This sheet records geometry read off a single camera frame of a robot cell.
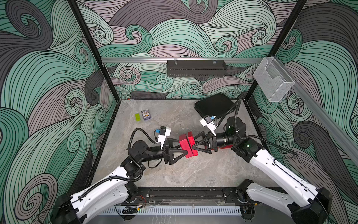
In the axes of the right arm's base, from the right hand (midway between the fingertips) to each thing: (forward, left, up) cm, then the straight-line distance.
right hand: (192, 146), depth 59 cm
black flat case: (+50, -28, -29) cm, 65 cm away
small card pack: (+42, +32, -30) cm, 61 cm away
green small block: (+39, +38, -29) cm, 62 cm away
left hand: (0, +3, 0) cm, 3 cm away
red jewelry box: (-1, +3, +4) cm, 6 cm away
